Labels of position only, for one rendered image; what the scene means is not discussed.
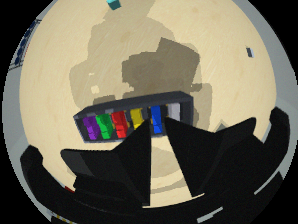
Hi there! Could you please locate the yellow fuse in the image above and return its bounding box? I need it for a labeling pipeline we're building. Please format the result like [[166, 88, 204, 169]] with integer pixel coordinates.
[[130, 108, 144, 131]]

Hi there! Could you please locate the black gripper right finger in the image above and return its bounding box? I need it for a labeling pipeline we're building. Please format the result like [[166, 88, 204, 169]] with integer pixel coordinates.
[[164, 116, 257, 197]]

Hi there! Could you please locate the white fuse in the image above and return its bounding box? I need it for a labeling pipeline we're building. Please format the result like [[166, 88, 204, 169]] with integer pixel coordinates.
[[168, 103, 181, 121]]

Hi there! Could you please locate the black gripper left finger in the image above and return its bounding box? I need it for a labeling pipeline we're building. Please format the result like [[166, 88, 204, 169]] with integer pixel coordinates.
[[60, 120, 152, 206]]

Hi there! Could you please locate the small teal cube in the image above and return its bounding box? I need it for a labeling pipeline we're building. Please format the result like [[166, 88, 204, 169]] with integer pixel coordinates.
[[106, 0, 121, 11]]

